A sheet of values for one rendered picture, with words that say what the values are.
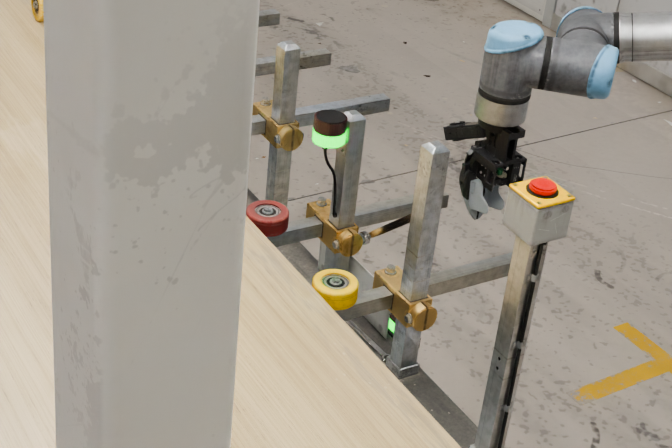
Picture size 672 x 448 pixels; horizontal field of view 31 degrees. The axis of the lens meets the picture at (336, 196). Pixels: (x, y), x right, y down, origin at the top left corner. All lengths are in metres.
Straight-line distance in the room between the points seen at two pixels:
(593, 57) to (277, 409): 0.77
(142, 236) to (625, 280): 3.63
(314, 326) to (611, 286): 2.05
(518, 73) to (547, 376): 1.57
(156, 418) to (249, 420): 1.38
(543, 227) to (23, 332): 0.81
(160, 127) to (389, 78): 4.70
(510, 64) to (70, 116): 1.70
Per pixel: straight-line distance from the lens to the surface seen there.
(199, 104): 0.35
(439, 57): 5.30
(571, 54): 2.04
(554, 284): 3.85
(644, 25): 2.17
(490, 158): 2.12
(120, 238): 0.36
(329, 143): 2.16
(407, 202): 2.42
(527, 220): 1.77
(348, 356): 1.92
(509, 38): 2.02
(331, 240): 2.30
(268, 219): 2.22
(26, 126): 2.54
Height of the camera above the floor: 2.07
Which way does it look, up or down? 30 degrees down
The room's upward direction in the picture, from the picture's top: 6 degrees clockwise
